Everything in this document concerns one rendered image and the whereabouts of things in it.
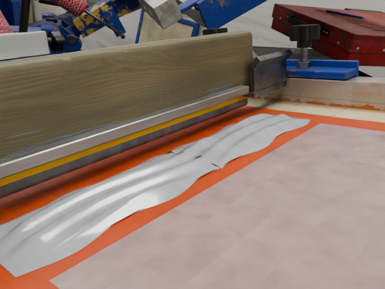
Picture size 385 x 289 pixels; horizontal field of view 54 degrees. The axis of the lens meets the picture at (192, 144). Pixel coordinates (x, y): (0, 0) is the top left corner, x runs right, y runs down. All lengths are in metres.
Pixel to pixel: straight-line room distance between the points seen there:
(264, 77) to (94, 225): 0.33
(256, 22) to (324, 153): 2.32
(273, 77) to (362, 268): 0.36
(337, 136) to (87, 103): 0.25
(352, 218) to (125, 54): 0.23
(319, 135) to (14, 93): 0.29
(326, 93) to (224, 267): 0.37
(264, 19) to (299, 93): 2.07
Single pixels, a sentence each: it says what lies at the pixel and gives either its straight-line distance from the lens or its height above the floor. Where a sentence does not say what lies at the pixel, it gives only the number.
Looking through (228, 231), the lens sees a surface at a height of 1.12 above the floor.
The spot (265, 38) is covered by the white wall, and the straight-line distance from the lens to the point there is 2.62.
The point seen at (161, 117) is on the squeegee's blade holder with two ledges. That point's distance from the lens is 0.37.
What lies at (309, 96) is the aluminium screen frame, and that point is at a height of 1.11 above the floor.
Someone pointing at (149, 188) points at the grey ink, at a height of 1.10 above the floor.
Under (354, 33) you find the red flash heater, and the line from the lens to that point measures 1.16.
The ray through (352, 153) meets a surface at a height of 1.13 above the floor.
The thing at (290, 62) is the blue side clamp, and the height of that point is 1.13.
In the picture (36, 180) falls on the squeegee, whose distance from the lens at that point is 0.33.
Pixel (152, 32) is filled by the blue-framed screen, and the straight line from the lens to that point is 3.22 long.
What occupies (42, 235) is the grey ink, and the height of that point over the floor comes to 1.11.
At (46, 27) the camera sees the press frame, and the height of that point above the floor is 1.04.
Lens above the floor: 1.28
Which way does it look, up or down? 29 degrees down
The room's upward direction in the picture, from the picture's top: 8 degrees clockwise
